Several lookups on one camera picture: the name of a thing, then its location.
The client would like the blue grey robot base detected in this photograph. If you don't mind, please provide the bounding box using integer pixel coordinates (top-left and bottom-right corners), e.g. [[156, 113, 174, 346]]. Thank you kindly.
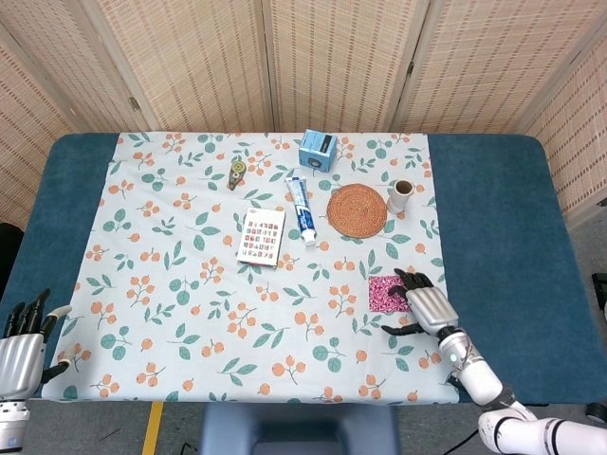
[[198, 403, 402, 455]]

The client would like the small white cup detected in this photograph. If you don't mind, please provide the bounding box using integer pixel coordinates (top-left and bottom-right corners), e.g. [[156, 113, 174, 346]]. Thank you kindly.
[[386, 179, 416, 215]]

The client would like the yellow floor tape strip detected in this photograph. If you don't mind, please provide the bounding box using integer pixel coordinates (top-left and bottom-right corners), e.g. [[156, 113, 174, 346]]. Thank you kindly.
[[141, 401, 165, 455]]

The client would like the white sticker booklet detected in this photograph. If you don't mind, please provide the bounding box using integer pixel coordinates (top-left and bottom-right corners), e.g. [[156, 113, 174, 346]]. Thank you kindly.
[[236, 207, 287, 269]]

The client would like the pink patterned card pack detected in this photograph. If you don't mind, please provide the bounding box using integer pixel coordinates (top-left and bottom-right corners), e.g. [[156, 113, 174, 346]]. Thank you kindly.
[[368, 275, 412, 315]]

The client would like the round orange woven coaster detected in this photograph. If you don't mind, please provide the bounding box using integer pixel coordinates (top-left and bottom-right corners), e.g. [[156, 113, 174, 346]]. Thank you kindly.
[[325, 184, 389, 240]]

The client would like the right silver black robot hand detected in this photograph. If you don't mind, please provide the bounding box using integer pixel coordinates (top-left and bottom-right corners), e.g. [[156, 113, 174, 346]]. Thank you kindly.
[[381, 268, 460, 338]]

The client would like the olive correction tape dispenser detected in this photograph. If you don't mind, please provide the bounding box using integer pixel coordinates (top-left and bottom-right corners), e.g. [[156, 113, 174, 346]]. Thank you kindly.
[[227, 159, 247, 191]]

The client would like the light blue cardboard box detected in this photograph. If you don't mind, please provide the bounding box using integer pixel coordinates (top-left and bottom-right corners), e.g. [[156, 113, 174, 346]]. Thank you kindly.
[[298, 129, 339, 172]]

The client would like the teal table cover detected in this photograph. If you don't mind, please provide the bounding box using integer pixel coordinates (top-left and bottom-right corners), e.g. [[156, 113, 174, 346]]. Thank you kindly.
[[0, 132, 599, 407]]

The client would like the woven bamboo screen panel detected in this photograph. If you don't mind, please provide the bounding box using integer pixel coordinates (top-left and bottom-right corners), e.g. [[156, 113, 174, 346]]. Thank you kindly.
[[260, 0, 432, 134], [391, 0, 607, 135], [519, 32, 607, 229], [0, 23, 81, 234], [0, 0, 275, 135]]

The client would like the black rounded object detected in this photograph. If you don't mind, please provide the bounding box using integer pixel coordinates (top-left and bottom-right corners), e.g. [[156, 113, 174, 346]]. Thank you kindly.
[[0, 221, 25, 296]]

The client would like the floral print tablecloth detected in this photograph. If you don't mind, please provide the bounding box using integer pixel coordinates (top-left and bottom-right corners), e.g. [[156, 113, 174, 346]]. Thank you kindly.
[[41, 131, 460, 405]]

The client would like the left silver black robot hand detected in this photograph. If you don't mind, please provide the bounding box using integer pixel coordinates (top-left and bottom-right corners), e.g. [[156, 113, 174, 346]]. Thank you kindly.
[[0, 287, 78, 399]]

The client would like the black equipment piece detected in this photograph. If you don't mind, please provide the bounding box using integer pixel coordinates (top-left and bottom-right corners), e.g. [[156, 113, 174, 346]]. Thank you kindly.
[[591, 272, 607, 310]]

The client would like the white blue toothpaste tube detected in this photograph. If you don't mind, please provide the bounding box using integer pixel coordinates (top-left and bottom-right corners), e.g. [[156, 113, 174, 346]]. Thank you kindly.
[[284, 176, 318, 247]]

